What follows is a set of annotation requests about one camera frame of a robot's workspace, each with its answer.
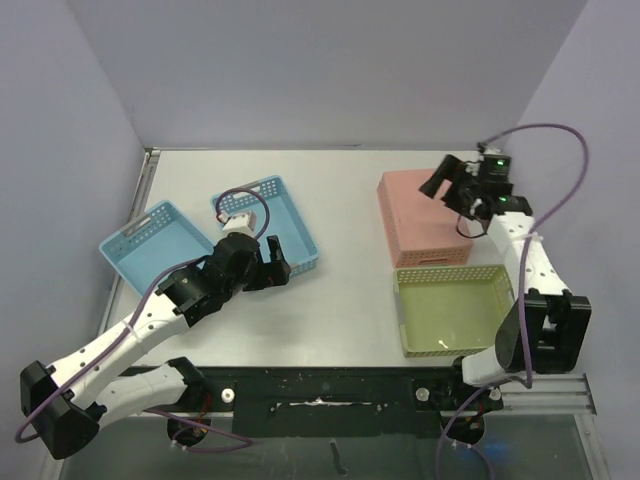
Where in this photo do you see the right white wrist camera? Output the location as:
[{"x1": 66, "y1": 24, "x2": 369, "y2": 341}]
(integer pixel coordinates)
[{"x1": 476, "y1": 142, "x2": 504, "y2": 156}]

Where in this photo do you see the pink perforated basket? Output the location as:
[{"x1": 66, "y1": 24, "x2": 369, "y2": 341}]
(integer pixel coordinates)
[{"x1": 377, "y1": 169, "x2": 473, "y2": 269}]

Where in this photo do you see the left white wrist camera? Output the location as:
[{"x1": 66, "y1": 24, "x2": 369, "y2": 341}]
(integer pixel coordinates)
[{"x1": 216, "y1": 210, "x2": 257, "y2": 237}]

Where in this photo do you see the black table front rail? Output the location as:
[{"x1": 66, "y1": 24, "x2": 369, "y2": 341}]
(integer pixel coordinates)
[{"x1": 160, "y1": 367, "x2": 503, "y2": 439}]

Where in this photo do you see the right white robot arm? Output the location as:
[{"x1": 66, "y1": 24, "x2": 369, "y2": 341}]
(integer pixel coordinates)
[{"x1": 419, "y1": 154, "x2": 592, "y2": 409}]

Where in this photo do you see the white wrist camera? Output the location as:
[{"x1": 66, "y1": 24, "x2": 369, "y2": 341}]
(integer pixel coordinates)
[
  {"x1": 476, "y1": 142, "x2": 504, "y2": 156},
  {"x1": 216, "y1": 210, "x2": 257, "y2": 237}
]

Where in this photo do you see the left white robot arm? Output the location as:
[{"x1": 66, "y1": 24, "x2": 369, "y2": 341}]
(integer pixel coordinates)
[{"x1": 15, "y1": 233, "x2": 291, "y2": 460}]

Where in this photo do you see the small blue perforated basket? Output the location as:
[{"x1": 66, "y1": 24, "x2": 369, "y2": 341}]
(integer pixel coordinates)
[{"x1": 99, "y1": 200, "x2": 213, "y2": 295}]

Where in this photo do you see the yellow-green perforated basket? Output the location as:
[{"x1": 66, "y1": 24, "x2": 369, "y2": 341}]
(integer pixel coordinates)
[{"x1": 393, "y1": 265, "x2": 515, "y2": 358}]

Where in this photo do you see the large blue perforated basket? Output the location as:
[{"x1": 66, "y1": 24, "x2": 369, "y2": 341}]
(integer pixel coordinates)
[{"x1": 211, "y1": 175, "x2": 319, "y2": 277}]

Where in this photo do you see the aluminium frame rail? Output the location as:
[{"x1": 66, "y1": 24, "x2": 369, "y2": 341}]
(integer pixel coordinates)
[{"x1": 499, "y1": 374, "x2": 597, "y2": 415}]

